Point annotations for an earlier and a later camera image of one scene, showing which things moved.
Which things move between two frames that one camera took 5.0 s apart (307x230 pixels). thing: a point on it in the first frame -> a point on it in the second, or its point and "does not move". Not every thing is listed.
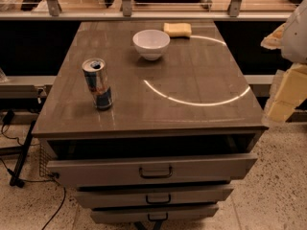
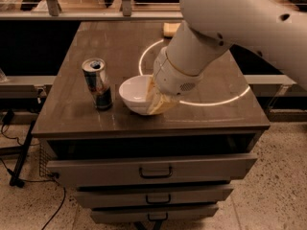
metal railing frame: (56, 13) does not move
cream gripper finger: (273, 40) -> (168, 80)
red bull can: (95, 72) does not move
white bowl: (152, 44) -> (133, 93)
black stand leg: (15, 180) does not move
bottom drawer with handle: (119, 215) does not move
